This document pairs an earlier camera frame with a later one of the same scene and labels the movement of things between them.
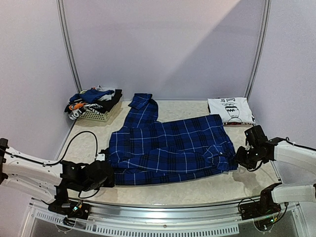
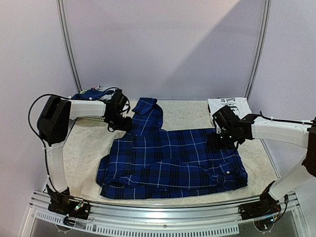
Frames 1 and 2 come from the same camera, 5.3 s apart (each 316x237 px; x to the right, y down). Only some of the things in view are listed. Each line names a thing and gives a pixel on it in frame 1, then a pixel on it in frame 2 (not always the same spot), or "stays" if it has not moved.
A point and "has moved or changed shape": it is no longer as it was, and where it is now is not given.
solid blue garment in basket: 90,96 stays
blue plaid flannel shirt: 148,150 has moved or changed shape
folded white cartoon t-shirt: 231,109 stays
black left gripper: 109,182 → 127,127
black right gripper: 241,156 → 219,140
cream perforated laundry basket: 102,117 stays
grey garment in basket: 106,97 stays
